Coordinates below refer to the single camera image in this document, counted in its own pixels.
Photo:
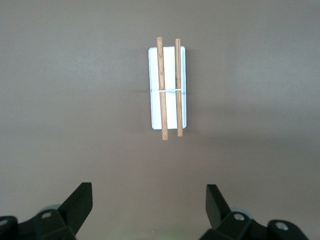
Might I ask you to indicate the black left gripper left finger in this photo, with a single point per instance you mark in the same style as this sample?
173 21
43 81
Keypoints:
75 207

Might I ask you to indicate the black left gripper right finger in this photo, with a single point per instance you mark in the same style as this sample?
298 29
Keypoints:
216 207

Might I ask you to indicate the white towel rack base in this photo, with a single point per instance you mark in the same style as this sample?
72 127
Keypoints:
170 110

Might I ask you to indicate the wooden rack rod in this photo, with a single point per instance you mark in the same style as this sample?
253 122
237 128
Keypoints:
162 75
178 75

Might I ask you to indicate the brown table cover sheet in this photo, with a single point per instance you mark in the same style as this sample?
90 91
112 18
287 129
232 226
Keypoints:
75 100

